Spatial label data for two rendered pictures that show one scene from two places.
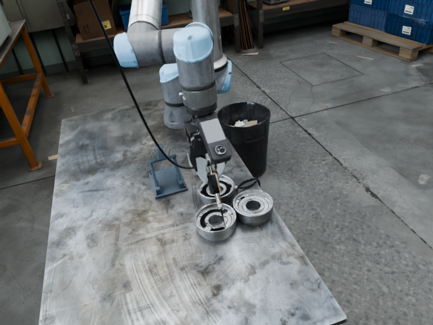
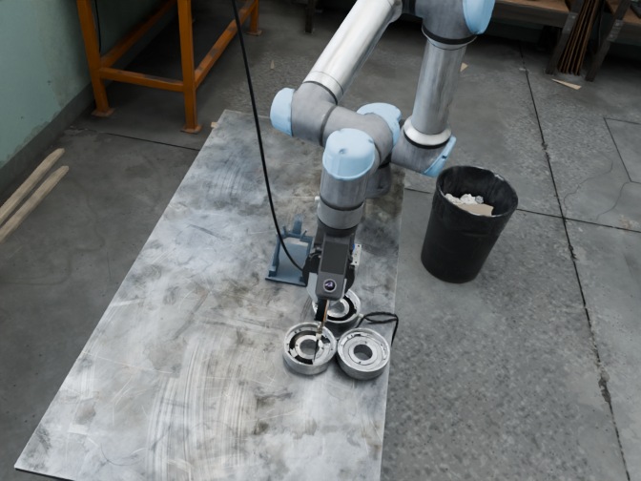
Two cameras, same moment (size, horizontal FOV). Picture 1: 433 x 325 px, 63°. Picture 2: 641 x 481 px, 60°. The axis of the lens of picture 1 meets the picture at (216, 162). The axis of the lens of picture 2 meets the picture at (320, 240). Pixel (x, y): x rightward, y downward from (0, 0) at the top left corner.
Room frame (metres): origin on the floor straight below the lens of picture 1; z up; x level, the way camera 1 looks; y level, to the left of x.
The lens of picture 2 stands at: (0.02, -0.17, 1.73)
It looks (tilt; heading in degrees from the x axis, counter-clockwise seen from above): 43 degrees down; 17
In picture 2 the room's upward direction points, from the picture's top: 8 degrees clockwise
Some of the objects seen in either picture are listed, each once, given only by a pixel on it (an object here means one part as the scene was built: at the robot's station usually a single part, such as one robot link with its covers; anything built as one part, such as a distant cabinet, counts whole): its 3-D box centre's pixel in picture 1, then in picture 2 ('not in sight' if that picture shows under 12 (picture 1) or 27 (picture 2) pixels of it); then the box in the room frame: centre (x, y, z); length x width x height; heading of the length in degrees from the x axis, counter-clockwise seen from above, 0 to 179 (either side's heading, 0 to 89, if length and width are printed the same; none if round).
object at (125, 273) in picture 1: (151, 184); (274, 255); (0.89, 0.21, 0.79); 1.20 x 0.60 x 0.02; 13
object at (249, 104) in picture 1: (244, 142); (463, 227); (1.96, -0.20, 0.21); 0.34 x 0.34 x 0.43
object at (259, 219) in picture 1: (252, 207); (361, 354); (0.69, -0.08, 0.82); 0.10 x 0.10 x 0.04
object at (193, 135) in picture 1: (202, 125); (334, 239); (0.72, 0.02, 1.07); 0.09 x 0.08 x 0.12; 14
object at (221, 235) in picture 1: (216, 222); (309, 349); (0.66, 0.02, 0.82); 0.10 x 0.10 x 0.04
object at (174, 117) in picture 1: (181, 108); (367, 167); (1.27, 0.11, 0.85); 0.15 x 0.15 x 0.10
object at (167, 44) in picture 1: (189, 44); (361, 137); (0.81, 0.03, 1.23); 0.11 x 0.11 x 0.08; 86
